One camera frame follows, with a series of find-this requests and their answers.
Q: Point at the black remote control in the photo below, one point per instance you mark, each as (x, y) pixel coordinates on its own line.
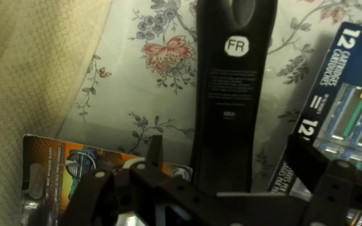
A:
(231, 117)

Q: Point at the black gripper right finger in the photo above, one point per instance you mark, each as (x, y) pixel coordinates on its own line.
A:
(339, 188)

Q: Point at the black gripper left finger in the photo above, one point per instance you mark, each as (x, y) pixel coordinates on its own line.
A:
(113, 196)

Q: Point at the floral bed sheet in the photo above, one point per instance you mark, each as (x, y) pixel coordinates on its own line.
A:
(163, 50)

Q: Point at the cream knit blanket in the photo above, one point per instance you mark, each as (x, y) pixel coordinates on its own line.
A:
(25, 70)

